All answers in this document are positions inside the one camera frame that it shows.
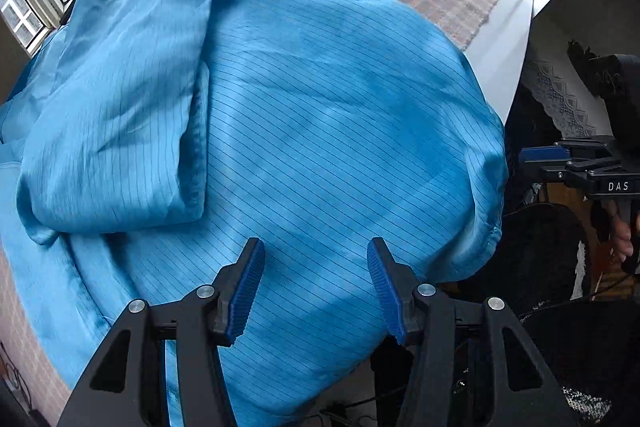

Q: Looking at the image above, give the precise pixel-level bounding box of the person's black sequined clothing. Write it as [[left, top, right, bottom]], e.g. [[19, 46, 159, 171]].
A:
[[370, 202, 640, 427]]

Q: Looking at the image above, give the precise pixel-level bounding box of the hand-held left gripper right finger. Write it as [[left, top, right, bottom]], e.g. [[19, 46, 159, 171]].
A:
[[366, 237, 578, 427]]

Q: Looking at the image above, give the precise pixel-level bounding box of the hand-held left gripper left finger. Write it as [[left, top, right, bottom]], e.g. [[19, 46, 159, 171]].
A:
[[56, 237, 266, 427]]

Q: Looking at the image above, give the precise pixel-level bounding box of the blue pinstriped work coat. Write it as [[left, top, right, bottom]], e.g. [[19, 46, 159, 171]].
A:
[[0, 0, 506, 427]]

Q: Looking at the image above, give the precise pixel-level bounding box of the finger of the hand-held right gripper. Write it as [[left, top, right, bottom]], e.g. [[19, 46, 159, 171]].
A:
[[519, 136, 621, 164], [519, 158, 621, 182]]

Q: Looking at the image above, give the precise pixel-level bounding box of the white lace cloth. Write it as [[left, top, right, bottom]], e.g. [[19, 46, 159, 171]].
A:
[[522, 57, 601, 138]]

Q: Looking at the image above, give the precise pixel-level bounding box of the dark dried plant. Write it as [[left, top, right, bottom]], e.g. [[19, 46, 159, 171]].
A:
[[566, 38, 601, 75]]

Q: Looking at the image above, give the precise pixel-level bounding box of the person's right hand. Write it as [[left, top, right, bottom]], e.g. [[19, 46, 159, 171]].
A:
[[611, 202, 636, 260]]

